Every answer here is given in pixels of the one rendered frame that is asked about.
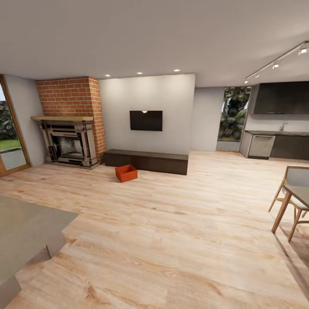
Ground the storage box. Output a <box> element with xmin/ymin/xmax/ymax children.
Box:
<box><xmin>115</xmin><ymin>165</ymin><xmax>138</xmax><ymax>182</ymax></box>

